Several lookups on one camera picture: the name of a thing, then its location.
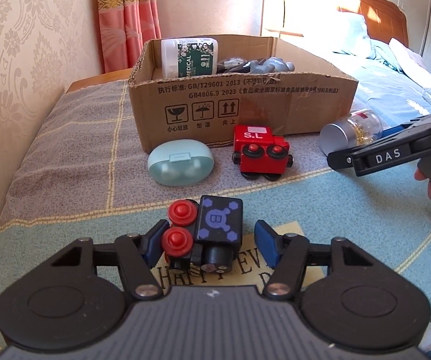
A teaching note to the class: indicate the cardboard box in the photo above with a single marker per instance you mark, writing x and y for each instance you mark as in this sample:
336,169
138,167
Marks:
207,108

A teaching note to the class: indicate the blue floral bed sheet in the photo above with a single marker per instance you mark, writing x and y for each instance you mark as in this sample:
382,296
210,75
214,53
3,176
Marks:
394,82

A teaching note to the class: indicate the wooden bed headboard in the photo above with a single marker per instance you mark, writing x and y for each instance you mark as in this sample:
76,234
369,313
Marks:
312,18

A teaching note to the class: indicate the white medical bottle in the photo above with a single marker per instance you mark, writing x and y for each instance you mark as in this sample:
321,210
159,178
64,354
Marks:
189,57

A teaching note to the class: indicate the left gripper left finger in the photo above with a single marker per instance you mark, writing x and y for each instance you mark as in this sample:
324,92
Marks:
136,255

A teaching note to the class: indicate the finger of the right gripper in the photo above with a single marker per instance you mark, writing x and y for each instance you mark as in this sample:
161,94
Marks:
342,159

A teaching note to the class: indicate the checkered blanket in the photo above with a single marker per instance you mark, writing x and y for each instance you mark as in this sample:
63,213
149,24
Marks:
86,175

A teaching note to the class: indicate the pink curtain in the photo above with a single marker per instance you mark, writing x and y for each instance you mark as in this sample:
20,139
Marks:
125,26

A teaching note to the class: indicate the red toy train car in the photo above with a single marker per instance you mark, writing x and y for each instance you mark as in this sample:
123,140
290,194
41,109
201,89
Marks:
258,152

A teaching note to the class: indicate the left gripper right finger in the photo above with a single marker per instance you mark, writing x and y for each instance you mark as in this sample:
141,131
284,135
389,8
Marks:
286,255

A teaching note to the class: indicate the glass jar silver lid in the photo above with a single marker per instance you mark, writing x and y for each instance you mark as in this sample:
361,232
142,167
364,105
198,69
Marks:
356,129

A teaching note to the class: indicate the grey rubber monster toy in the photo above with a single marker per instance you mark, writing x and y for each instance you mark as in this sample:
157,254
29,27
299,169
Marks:
269,65

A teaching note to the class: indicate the black blue toy train car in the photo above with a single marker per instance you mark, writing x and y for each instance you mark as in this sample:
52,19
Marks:
206,234

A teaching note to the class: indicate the blue pillow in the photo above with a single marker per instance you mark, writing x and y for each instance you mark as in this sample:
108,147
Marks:
350,35

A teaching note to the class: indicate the mint green earbud case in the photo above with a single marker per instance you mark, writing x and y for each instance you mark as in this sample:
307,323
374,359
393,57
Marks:
180,162

